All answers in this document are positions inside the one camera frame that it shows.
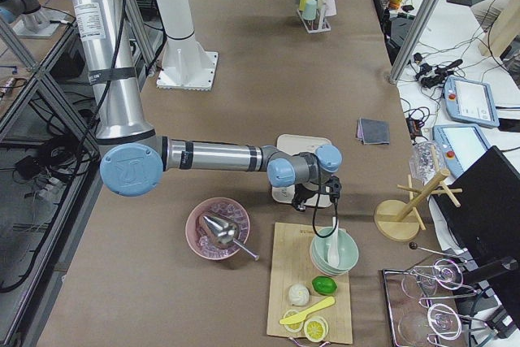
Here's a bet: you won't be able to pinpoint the lemon slice front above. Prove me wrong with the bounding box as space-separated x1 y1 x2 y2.
303 316 329 343

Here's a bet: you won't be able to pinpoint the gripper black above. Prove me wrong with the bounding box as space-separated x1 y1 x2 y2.
292 184 318 211

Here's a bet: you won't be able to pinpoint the black wire glass rack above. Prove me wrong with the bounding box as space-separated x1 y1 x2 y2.
379 243 520 347

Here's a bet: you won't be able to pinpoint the teach pendant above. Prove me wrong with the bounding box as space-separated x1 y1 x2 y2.
433 124 491 179
444 76 499 128

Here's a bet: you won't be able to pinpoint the wooden mug tree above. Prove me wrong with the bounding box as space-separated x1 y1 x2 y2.
374 168 462 242

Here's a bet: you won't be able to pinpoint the green lime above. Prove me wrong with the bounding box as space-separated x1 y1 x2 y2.
311 275 338 296

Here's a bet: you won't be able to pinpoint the lemon slice behind knife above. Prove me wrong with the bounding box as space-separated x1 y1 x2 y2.
282 309 304 334

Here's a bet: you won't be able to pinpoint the teach pendant near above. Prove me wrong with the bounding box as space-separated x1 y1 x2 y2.
433 124 491 179

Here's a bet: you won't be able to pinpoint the wooden cutting board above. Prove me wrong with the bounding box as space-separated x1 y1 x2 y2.
266 223 353 343

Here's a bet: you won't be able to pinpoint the white camera pole base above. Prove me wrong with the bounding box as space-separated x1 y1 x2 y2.
156 0 219 91

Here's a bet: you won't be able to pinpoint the folded grey cloth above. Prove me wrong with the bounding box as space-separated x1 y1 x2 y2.
357 118 390 145

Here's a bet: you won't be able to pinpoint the beige rabbit tray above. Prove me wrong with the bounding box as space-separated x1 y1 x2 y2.
271 134 331 205

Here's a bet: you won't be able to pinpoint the pink cup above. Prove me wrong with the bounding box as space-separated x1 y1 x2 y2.
325 0 337 17

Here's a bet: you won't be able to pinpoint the metal ice scoop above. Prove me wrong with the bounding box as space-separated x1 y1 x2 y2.
198 212 259 261

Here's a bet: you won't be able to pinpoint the pink bowl with ice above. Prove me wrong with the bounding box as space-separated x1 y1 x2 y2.
185 197 250 260

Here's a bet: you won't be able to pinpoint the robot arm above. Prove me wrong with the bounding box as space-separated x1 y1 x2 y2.
71 0 342 211

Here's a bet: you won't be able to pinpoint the green cup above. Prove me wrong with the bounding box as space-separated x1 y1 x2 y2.
301 0 317 21

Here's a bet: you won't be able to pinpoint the stacked green bowls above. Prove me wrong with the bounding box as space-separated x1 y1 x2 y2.
310 226 360 277

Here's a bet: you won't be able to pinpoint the yellow plastic knife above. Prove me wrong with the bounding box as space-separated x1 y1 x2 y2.
279 297 336 325

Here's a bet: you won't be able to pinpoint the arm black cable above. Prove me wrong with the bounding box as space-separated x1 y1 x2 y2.
310 155 339 238

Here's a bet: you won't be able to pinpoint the white ceramic spoon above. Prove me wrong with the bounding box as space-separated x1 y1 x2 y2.
327 217 340 268

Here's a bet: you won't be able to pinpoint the aluminium frame post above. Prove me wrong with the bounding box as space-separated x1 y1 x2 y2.
388 0 439 85

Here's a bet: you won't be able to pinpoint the clear textured glass cup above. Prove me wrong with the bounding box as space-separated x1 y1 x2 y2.
409 141 437 184

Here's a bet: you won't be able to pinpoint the black monitor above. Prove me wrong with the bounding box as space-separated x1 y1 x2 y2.
435 146 519 324

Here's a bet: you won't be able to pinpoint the teach pendant far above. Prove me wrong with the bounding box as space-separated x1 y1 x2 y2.
444 76 499 128

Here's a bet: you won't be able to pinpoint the white steamed bun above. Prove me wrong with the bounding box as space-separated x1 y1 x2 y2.
288 284 310 306

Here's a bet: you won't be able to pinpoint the white wire cup rack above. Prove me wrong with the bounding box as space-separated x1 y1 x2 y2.
296 0 332 33

